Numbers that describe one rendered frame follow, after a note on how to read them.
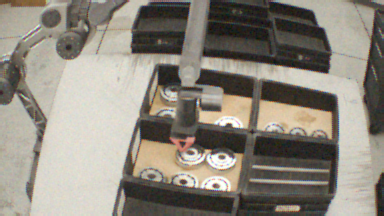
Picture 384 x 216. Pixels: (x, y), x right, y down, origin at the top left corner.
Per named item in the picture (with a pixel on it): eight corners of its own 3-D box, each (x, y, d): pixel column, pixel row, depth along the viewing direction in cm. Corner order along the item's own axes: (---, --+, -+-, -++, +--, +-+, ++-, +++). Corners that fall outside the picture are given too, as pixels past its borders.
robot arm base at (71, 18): (72, 17, 176) (73, -7, 168) (91, 16, 176) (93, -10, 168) (66, 31, 170) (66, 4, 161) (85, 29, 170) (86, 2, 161)
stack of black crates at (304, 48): (270, 102, 333) (276, 42, 302) (267, 69, 355) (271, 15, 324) (323, 107, 332) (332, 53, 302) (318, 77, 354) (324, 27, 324)
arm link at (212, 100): (184, 66, 174) (183, 65, 165) (224, 70, 173) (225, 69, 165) (180, 108, 174) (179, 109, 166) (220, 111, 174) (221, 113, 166)
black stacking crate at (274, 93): (248, 154, 212) (252, 132, 205) (256, 100, 234) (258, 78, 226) (332, 161, 209) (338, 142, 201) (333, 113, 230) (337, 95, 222)
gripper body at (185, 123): (199, 114, 180) (201, 95, 175) (193, 139, 172) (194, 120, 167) (177, 111, 180) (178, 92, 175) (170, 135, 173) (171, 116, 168)
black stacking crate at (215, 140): (124, 195, 194) (121, 176, 187) (139, 139, 216) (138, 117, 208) (234, 212, 191) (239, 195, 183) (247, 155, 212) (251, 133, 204)
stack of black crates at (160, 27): (129, 91, 334) (130, 30, 304) (136, 59, 356) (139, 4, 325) (200, 96, 334) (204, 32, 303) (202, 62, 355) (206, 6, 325)
